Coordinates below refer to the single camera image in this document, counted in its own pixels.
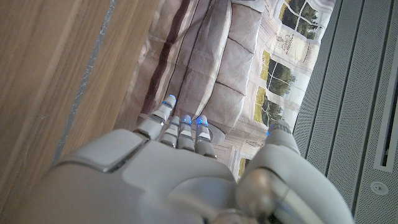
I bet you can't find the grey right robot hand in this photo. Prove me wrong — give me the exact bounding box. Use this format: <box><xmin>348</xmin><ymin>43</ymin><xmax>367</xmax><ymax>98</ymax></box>
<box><xmin>6</xmin><ymin>94</ymin><xmax>355</xmax><ymax>224</ymax></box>

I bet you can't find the grey tape outline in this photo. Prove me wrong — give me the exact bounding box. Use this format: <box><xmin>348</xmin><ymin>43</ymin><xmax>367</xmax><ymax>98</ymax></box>
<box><xmin>51</xmin><ymin>0</ymin><xmax>118</xmax><ymax>167</ymax></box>

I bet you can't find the printed sofa backdrop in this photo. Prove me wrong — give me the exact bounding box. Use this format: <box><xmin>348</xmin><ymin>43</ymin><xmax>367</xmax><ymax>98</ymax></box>
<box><xmin>113</xmin><ymin>0</ymin><xmax>336</xmax><ymax>181</ymax></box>

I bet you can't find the round ceiling sensor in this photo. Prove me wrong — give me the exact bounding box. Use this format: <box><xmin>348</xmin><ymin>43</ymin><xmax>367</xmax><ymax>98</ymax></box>
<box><xmin>369</xmin><ymin>180</ymin><xmax>389</xmax><ymax>196</ymax></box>

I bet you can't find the ceiling slot vent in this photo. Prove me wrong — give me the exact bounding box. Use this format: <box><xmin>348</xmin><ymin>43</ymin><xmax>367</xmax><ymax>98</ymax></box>
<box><xmin>373</xmin><ymin>62</ymin><xmax>398</xmax><ymax>174</ymax></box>

